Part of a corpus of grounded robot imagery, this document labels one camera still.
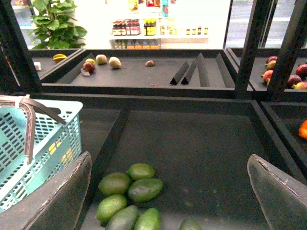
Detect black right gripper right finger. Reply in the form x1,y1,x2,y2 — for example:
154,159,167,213
247,154,307,230

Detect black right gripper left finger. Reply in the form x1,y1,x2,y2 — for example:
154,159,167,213
0,152,92,230

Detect light blue plastic basket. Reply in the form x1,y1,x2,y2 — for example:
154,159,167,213
0,99,83,212

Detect green avocado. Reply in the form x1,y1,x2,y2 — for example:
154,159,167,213
128,178,163,203
126,163,155,181
134,208,161,230
98,172,132,196
96,194,127,222
106,205,139,230
179,218,202,230

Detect black avocado tray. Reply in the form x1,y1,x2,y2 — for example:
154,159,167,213
78,98,306,230

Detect red mango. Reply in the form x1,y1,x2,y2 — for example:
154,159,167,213
260,70,273,84
266,56,278,64
286,75,302,89
292,81,307,90
295,64,307,78

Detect green yellow mango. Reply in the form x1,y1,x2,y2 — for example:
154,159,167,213
265,60,276,70

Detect orange fruit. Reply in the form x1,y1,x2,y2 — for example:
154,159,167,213
298,120,307,140

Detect black triangular divider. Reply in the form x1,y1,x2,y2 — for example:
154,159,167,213
181,60,197,85
196,53,210,87
215,54,235,88
170,61,189,85

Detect red fruit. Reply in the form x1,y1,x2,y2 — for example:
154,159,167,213
83,62,95,74

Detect white small object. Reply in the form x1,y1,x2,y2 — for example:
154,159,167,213
34,61,41,71

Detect yellow star fruit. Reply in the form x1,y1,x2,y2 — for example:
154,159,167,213
53,54,67,64

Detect yellow green fruit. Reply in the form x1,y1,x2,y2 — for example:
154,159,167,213
85,58,96,66

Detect pale pear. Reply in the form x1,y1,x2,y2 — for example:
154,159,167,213
95,54,107,65
108,57,122,69

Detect black upper fruit tray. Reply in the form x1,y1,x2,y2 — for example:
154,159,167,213
41,49,238,99

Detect brown halved fruit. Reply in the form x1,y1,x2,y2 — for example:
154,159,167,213
145,60,155,67

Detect green potted plant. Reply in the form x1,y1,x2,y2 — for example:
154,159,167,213
29,0,87,49

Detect white shelf with bottles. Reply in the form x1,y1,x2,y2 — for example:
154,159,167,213
106,0,209,49

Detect brown basket handle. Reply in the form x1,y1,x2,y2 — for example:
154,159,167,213
0,95,66,164

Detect black metal post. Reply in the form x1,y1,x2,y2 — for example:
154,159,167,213
235,0,270,99
0,0,42,93
267,0,307,101

